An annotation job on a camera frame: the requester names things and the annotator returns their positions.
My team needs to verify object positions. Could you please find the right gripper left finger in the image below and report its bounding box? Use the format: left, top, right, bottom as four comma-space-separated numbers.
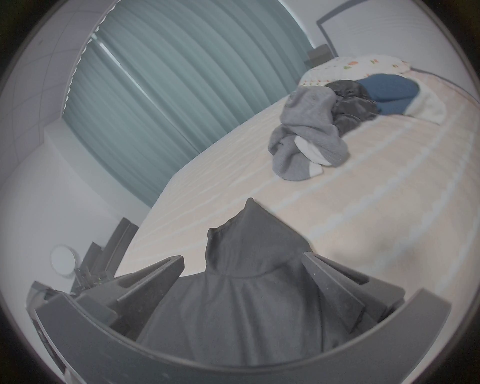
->
77, 255, 185, 337

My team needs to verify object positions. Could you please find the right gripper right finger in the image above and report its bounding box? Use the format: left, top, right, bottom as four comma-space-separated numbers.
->
302, 252, 407, 334

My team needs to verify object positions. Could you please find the black T-shirt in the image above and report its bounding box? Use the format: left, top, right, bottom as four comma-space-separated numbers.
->
136, 197, 367, 367

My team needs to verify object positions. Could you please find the bed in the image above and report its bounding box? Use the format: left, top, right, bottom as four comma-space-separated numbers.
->
113, 0, 480, 361

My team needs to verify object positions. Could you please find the black chest of drawers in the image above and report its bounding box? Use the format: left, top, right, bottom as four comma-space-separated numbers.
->
101, 217, 140, 278

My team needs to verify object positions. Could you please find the dark dressing table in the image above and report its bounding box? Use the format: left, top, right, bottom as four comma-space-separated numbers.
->
69, 242, 109, 297

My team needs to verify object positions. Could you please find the round mirror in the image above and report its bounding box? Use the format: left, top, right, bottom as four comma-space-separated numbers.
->
50, 244, 81, 278

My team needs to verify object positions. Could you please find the blue-green curtain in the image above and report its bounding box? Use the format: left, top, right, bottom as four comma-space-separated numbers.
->
92, 0, 317, 152
62, 37, 200, 209

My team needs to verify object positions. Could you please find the grey knit garment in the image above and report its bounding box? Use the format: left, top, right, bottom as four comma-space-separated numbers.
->
268, 85, 350, 182

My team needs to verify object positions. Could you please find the black shiny garment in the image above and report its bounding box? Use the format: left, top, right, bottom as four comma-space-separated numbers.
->
324, 79, 379, 136

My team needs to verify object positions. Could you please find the white garment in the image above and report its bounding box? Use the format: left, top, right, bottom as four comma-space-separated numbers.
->
405, 90, 447, 124

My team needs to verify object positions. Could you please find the dark blue garment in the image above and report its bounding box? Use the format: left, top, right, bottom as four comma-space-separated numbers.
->
354, 74, 421, 116

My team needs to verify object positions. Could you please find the white printed pillow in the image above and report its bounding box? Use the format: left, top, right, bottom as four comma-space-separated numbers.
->
300, 55, 411, 89

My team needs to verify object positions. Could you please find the grey bedside table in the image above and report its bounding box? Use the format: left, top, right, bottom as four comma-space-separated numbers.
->
304, 44, 336, 69

